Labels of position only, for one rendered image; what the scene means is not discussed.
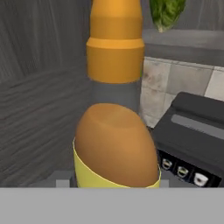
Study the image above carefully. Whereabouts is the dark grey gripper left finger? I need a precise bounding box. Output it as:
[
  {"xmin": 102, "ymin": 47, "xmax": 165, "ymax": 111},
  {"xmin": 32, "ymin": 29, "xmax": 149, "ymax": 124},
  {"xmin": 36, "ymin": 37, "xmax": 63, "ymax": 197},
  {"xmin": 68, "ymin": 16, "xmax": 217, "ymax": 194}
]
[{"xmin": 28, "ymin": 170, "xmax": 78, "ymax": 188}]

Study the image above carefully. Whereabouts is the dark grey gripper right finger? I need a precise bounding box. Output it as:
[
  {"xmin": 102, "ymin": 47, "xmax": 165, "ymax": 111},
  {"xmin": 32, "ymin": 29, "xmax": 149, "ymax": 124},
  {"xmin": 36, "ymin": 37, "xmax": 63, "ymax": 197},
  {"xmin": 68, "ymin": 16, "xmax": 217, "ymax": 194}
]
[{"xmin": 158, "ymin": 171, "xmax": 190, "ymax": 188}]

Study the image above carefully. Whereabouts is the green lettuce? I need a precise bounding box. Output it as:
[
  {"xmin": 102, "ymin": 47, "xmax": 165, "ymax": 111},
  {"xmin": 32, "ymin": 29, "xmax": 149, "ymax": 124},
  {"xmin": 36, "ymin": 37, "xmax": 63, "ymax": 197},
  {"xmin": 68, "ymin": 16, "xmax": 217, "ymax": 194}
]
[{"xmin": 149, "ymin": 0, "xmax": 187, "ymax": 33}]

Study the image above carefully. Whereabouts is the orange and grey honey bottle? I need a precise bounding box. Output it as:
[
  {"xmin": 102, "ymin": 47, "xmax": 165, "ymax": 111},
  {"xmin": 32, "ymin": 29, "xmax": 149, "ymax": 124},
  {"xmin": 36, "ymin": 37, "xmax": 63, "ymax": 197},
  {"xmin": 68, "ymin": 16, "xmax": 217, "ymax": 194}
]
[{"xmin": 86, "ymin": 0, "xmax": 145, "ymax": 116}]

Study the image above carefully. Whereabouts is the black toaster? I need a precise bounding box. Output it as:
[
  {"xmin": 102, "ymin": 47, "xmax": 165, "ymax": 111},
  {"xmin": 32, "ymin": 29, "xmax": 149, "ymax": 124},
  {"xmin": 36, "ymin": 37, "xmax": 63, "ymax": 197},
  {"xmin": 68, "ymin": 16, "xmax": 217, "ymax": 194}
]
[{"xmin": 151, "ymin": 91, "xmax": 224, "ymax": 188}]

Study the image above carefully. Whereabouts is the grey wooden cabinet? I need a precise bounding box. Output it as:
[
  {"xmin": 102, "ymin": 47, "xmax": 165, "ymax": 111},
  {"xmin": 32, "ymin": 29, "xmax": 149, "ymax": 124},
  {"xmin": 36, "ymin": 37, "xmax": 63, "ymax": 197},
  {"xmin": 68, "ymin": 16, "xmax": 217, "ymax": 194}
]
[{"xmin": 0, "ymin": 0, "xmax": 224, "ymax": 188}]

